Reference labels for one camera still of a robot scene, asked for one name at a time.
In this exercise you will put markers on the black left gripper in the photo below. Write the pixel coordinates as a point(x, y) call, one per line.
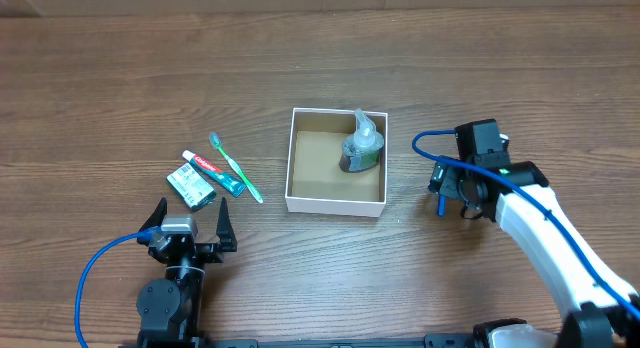
point(201, 251)

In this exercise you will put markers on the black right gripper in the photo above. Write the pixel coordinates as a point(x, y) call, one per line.
point(445, 183)

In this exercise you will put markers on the green white soap bar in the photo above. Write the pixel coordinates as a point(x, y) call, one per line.
point(194, 190)

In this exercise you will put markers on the Colgate toothpaste tube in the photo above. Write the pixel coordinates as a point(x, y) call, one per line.
point(233, 185)

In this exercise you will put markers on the blue disposable razor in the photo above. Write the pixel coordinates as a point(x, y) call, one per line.
point(441, 208)

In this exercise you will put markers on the clear soap pump bottle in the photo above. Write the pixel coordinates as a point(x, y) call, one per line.
point(361, 150)

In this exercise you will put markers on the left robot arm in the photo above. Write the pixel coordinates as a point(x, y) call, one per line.
point(170, 306)

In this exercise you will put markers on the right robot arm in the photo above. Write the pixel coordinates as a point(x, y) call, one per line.
point(597, 307)

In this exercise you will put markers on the green toothbrush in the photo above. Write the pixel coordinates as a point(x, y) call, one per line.
point(215, 141)

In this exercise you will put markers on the white cardboard box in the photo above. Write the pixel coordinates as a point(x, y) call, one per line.
point(315, 183)

